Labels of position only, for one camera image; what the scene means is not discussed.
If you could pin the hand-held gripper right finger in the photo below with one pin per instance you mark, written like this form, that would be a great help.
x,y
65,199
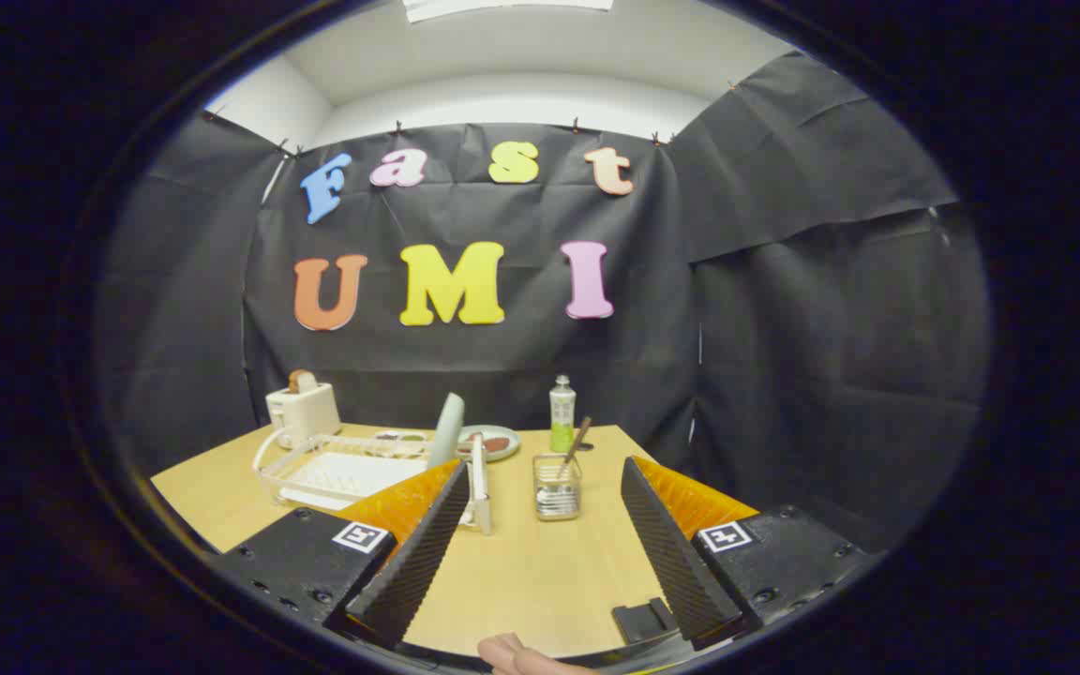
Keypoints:
x,y
671,553

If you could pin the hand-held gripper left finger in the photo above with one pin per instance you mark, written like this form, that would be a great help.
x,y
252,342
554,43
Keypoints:
x,y
418,553

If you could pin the metal mesh basket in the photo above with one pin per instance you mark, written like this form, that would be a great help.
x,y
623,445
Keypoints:
x,y
557,502

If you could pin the pale green plate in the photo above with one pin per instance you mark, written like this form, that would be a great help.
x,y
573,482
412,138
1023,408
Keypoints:
x,y
447,427

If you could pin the pale green meat dish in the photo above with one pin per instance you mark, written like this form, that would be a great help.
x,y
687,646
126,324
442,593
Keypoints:
x,y
502,454

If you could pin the cream divided grain tray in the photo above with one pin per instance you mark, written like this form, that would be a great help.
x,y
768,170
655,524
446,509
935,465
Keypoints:
x,y
399,437

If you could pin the clear green drink bottle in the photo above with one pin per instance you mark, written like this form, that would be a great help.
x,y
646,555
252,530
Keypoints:
x,y
562,412

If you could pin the cream toaster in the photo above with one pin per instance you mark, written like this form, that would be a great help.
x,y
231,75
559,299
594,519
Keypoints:
x,y
306,412

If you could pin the brown bread slice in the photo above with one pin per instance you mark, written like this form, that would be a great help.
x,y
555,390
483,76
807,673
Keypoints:
x,y
302,380

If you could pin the black backdrop cloth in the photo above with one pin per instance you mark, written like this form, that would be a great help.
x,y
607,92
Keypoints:
x,y
784,328

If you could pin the white ceiling light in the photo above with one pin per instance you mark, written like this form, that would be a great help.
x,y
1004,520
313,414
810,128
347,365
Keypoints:
x,y
502,7

